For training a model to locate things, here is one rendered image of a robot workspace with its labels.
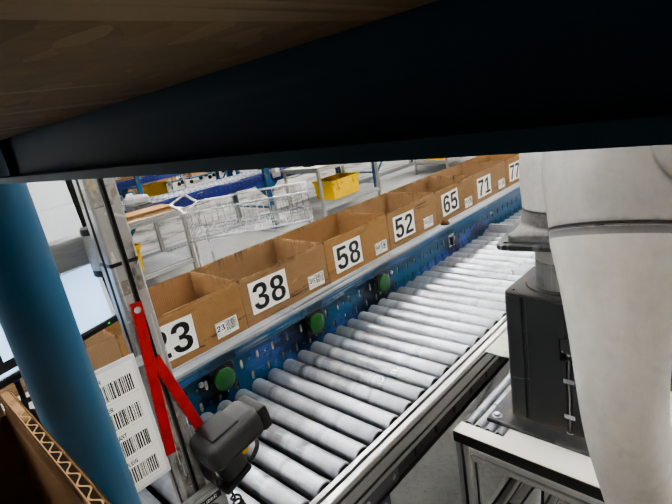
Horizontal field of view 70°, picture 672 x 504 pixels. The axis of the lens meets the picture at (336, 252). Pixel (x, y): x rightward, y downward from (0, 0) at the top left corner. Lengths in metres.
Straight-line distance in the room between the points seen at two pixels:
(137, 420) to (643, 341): 0.62
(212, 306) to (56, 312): 1.26
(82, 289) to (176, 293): 0.97
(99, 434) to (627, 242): 0.35
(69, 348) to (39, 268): 0.04
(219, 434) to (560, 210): 0.57
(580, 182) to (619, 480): 0.24
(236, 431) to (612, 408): 0.53
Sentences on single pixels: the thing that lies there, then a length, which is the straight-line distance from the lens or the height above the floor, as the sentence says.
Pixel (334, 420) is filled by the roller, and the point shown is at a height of 0.74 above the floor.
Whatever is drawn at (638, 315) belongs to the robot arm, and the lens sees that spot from 0.40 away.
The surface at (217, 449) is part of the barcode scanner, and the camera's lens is 0.77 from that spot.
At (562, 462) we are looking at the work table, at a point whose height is 0.75.
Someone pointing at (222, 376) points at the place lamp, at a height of 0.83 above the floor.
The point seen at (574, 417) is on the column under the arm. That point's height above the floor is 0.81.
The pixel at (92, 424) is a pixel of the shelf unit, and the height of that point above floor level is 1.40.
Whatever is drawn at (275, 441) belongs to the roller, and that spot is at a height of 0.74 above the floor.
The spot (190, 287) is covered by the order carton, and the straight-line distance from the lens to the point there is 1.78.
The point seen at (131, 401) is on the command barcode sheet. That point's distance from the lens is 0.74.
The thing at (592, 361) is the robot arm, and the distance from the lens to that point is 0.41.
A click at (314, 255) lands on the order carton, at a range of 1.73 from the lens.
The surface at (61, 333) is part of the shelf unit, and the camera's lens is 0.24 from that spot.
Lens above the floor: 1.52
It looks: 17 degrees down
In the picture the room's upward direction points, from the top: 10 degrees counter-clockwise
